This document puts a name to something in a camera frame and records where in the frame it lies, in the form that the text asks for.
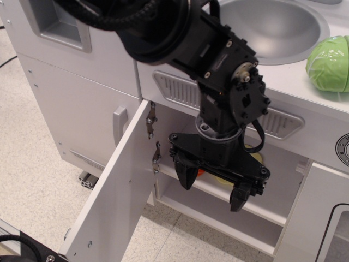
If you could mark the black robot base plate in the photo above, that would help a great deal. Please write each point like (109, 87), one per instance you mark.
(30, 250)

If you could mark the lower metal door hinge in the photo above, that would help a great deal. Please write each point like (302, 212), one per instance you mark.
(156, 158)

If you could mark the metal door hinge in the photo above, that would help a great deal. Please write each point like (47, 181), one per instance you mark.
(150, 120)
(156, 158)

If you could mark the grey vent panel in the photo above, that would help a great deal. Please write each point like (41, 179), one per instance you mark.
(277, 124)

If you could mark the grey recessed dispenser panel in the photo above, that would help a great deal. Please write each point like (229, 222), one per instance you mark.
(50, 21)

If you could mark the green toy cabbage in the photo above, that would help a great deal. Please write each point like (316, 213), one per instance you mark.
(327, 65)

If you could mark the upper metal door hinge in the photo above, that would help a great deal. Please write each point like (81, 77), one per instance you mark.
(150, 120)

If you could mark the white cabinet door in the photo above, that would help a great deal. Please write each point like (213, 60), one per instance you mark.
(108, 219)

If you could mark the silver round sink basin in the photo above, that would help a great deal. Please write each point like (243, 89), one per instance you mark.
(280, 32)

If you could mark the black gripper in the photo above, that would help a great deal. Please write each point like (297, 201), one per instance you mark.
(229, 160)

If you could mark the yellow scalloped toy plate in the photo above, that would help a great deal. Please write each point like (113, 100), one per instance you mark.
(256, 156)

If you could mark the silver fridge door handle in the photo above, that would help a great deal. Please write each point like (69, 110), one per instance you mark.
(120, 118)

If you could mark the white toy kitchen cabinet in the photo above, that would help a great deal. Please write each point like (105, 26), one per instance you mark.
(302, 214)

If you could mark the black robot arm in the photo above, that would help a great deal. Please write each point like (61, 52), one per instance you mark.
(189, 36)

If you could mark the black oven dial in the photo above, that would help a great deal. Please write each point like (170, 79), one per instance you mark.
(341, 149)

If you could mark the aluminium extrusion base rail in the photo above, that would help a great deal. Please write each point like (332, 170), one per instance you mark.
(88, 180)

